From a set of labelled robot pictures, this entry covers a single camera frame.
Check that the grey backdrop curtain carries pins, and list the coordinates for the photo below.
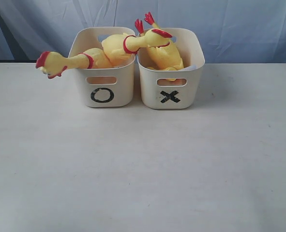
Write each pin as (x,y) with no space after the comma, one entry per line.
(229,31)

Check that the yellow rubber chicken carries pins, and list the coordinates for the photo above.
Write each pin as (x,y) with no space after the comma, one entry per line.
(54,64)
(119,47)

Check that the cream bin marked O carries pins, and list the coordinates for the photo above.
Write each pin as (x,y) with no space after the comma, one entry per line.
(112,87)

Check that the cream bin marked X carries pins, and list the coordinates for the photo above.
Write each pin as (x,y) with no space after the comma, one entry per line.
(172,89)

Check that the rubber chicken with white squeaker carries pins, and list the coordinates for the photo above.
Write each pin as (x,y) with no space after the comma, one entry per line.
(165,58)

